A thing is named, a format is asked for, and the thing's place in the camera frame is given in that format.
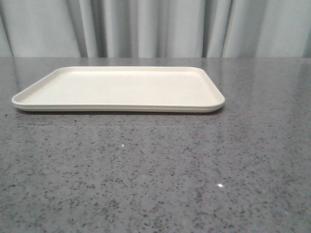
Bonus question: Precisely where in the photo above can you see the cream rectangular plastic tray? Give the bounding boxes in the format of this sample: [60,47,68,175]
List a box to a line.
[12,66,225,113]

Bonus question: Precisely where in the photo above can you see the grey pleated curtain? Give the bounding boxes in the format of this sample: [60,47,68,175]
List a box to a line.
[0,0,311,58]

